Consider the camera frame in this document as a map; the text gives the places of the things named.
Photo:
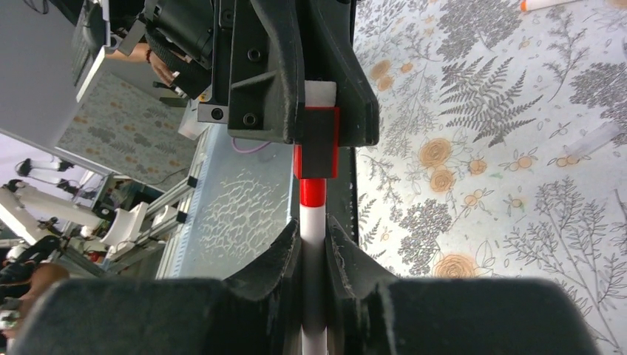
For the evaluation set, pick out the floral patterned mat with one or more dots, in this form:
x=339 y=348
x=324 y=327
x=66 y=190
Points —
x=470 y=178

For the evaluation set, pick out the white pen orange cap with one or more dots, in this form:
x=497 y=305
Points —
x=532 y=5

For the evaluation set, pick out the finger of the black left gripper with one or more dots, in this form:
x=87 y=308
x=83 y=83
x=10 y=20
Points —
x=266 y=89
x=326 y=30

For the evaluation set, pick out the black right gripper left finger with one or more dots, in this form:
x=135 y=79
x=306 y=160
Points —
x=255 y=311

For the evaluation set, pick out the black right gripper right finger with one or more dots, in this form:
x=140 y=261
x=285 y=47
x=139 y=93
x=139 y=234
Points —
x=371 y=311

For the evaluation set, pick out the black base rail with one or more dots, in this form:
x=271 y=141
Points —
x=348 y=192

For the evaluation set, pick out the white pen red tip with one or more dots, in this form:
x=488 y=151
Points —
x=312 y=211

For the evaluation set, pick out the person hand in background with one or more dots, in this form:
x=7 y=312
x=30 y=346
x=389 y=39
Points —
x=160 y=69

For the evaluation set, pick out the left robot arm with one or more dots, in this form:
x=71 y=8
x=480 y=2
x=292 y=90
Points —
x=193 y=38

